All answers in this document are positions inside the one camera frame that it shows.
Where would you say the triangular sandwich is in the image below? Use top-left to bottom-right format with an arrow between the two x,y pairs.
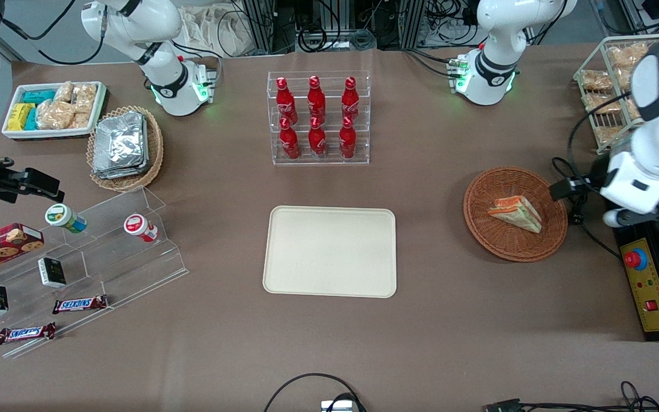
487,195 -> 543,234

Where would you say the white rectangular snack tray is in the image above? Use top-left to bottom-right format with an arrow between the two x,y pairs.
2,81 -> 107,141

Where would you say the brown round wicker basket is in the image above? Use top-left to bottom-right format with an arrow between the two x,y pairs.
463,166 -> 569,263

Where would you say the light oval wicker basket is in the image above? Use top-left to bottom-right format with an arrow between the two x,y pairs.
86,105 -> 164,192

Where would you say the beige plastic tray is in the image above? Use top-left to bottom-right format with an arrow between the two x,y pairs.
263,205 -> 398,299

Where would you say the green lid yogurt cup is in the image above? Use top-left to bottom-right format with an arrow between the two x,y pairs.
45,203 -> 88,234

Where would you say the yellow snack pack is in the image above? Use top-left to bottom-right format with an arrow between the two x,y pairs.
7,103 -> 36,132

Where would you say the red emergency stop button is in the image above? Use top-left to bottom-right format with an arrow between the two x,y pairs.
624,247 -> 649,272

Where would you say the silver foil packs stack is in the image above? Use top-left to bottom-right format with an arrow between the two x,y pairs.
93,112 -> 149,180

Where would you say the red lid yogurt cup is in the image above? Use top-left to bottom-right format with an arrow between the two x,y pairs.
123,213 -> 159,243

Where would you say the black appliance with yellow panel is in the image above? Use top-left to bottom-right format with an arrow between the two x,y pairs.
614,220 -> 659,343

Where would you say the brown Snickers bar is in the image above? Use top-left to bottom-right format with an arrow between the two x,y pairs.
51,294 -> 109,315
0,322 -> 57,346

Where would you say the clear acrylic stepped display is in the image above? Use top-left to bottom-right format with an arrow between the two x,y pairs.
0,186 -> 189,360

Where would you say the red cola bottle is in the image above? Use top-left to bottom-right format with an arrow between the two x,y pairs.
339,117 -> 358,160
308,117 -> 328,159
276,77 -> 298,124
341,77 -> 360,121
279,118 -> 301,160
307,76 -> 327,122

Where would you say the beige cloth bag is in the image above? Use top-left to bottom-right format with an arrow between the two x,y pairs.
177,3 -> 257,58

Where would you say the clear acrylic bottle rack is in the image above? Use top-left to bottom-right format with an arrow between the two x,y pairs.
267,71 -> 371,167

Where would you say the black power cable with plug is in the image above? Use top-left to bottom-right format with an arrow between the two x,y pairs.
552,156 -> 622,260

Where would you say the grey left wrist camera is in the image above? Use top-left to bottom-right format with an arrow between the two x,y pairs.
603,208 -> 632,228

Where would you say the white wire rack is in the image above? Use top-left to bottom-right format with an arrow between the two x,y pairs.
573,34 -> 659,156

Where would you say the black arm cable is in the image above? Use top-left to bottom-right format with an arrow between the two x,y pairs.
0,0 -> 108,66

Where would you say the thin black cables bundle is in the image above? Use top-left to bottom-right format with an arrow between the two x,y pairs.
521,380 -> 659,412

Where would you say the black cable connector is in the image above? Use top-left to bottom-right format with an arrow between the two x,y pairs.
483,398 -> 523,412

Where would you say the aluminium frame post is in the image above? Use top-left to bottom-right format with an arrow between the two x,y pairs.
241,0 -> 297,56

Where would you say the black looped cable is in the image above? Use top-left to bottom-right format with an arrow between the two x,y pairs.
263,373 -> 368,412

